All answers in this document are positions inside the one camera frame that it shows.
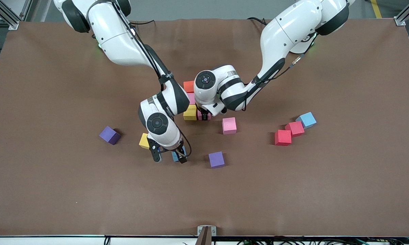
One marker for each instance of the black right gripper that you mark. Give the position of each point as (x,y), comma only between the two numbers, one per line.
(181,152)

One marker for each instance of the pink foam cube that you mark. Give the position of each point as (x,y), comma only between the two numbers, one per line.
(191,98)
(209,116)
(229,125)

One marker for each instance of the yellow foam cube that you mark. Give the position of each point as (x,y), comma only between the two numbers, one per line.
(143,141)
(190,113)

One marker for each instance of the orange foam cube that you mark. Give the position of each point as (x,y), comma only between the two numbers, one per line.
(188,86)

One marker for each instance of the purple foam cube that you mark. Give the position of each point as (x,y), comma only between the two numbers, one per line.
(216,159)
(109,135)

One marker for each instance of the red foam cube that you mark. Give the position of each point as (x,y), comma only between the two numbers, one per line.
(295,128)
(283,137)

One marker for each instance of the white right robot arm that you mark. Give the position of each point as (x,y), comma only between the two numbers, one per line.
(119,44)

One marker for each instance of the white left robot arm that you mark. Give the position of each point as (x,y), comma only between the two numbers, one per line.
(286,30)

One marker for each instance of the brown table mat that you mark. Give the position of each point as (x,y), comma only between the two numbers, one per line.
(88,190)

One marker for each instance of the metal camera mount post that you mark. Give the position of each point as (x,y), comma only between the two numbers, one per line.
(206,234)

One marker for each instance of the white table front rail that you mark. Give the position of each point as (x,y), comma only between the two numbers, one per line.
(54,241)

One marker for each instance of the aluminium frame post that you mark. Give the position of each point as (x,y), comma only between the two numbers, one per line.
(6,15)
(403,18)

